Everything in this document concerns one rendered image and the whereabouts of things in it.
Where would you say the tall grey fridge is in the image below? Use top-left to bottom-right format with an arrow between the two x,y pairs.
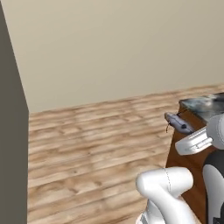
0,0 -> 30,224

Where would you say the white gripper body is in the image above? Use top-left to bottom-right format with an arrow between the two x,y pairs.
174,127 -> 214,157

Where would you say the wooden counter, dark marble top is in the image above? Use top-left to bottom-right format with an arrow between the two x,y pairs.
164,92 -> 224,224

